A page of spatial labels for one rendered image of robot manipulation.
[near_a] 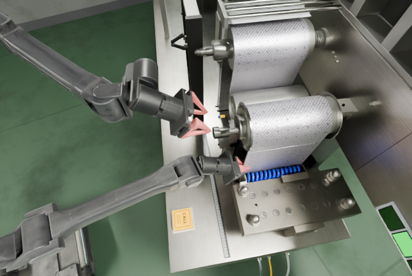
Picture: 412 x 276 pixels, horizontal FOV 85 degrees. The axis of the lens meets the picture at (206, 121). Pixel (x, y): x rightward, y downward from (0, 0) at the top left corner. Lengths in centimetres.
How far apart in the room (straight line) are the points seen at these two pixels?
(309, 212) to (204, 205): 38
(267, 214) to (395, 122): 44
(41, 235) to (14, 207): 170
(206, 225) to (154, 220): 100
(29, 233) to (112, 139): 164
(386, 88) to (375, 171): 23
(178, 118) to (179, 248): 54
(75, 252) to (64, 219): 110
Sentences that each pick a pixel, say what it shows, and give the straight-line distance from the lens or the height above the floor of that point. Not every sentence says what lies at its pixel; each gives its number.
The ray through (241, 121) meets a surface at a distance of 64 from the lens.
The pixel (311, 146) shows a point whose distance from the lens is 79.
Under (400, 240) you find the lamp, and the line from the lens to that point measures 80.
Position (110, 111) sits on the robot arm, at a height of 144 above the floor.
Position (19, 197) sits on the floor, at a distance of 239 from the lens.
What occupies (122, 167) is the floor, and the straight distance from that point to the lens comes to 208.
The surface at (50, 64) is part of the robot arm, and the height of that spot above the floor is 147.
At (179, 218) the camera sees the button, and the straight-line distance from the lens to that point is 91.
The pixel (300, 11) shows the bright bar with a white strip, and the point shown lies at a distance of 77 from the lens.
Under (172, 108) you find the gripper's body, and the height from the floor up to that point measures 142.
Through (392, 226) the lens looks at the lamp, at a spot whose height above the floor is 118.
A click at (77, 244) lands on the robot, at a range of 176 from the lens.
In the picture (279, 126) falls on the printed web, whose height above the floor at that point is 130.
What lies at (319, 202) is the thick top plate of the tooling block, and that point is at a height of 103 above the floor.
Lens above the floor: 181
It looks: 56 degrees down
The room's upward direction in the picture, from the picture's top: straight up
